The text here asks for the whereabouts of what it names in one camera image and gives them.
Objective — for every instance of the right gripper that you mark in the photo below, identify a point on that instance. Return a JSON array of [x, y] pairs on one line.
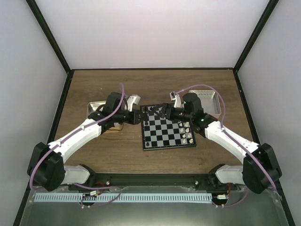
[[167, 107]]

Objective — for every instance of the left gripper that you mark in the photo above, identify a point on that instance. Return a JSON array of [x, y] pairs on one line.
[[135, 120]]

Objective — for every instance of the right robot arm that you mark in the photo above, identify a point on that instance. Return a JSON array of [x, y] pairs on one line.
[[259, 169]]

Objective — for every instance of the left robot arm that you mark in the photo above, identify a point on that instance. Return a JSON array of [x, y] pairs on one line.
[[47, 166]]

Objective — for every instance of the black white chessboard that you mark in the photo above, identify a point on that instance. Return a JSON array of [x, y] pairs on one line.
[[162, 133]]

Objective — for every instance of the pink metal tin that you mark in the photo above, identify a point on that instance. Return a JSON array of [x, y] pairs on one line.
[[210, 102]]

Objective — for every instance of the yellow metal tin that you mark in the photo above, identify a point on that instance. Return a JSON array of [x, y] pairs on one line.
[[93, 106]]

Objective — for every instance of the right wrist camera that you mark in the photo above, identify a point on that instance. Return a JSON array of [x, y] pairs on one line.
[[176, 99]]

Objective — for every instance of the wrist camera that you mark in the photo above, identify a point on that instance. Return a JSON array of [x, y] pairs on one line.
[[176, 99], [131, 101]]

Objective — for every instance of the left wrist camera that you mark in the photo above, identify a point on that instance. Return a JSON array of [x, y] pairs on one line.
[[131, 101]]

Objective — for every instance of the light blue cable duct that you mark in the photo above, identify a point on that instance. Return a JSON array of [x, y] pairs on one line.
[[124, 198]]

